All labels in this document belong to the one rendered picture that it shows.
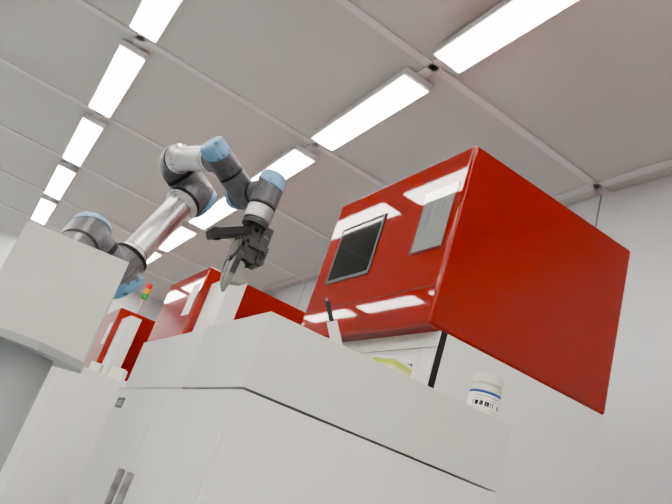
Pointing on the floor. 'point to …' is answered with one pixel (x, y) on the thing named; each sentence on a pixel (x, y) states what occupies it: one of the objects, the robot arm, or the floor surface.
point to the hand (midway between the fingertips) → (221, 286)
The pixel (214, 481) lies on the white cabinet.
